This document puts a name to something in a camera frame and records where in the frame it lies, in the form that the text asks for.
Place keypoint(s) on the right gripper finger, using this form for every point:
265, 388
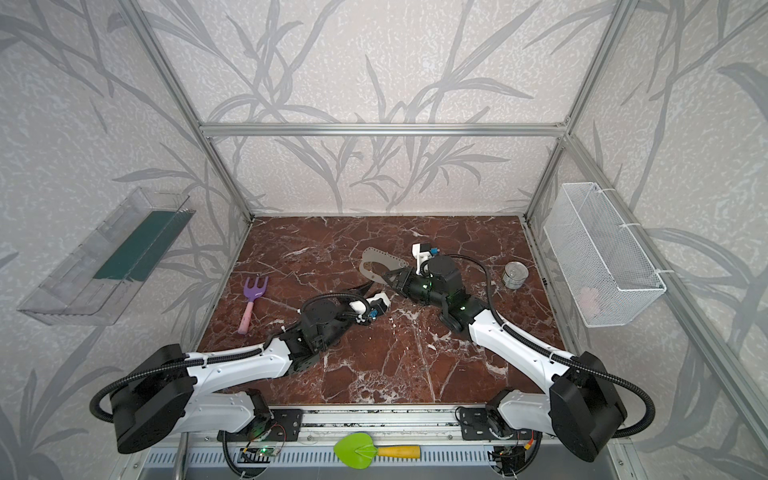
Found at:
393, 280
397, 272

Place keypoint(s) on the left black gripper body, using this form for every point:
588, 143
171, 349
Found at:
355, 299

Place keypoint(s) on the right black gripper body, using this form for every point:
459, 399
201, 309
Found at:
398, 279

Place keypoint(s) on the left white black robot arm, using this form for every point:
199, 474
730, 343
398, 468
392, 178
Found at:
176, 392

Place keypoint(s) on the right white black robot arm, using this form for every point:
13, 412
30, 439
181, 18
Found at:
574, 403

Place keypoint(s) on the small grey metal cup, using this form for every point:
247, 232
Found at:
515, 275

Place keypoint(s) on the purple pink toy rake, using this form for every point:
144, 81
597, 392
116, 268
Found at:
253, 289

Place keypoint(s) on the green yellow toy shovel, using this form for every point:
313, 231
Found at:
358, 451

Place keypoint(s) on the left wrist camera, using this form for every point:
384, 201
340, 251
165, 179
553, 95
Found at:
373, 305

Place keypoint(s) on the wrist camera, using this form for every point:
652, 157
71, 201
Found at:
373, 305
423, 252

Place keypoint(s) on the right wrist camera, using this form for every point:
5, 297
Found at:
423, 252

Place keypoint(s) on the aluminium front rail frame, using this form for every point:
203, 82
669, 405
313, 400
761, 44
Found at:
321, 424

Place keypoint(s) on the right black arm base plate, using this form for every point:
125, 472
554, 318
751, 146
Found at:
475, 425

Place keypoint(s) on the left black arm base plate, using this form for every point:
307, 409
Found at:
289, 418

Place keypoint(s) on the left circuit board with wires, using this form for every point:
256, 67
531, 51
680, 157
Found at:
263, 447

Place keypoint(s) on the circuit board with wires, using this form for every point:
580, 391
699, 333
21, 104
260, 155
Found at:
510, 461
263, 447

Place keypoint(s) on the white wire mesh basket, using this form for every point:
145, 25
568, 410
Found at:
609, 275

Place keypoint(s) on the right circuit board with wires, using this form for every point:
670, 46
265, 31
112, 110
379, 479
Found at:
510, 461

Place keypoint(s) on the clear plastic wall shelf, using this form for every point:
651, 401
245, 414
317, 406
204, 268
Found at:
95, 283

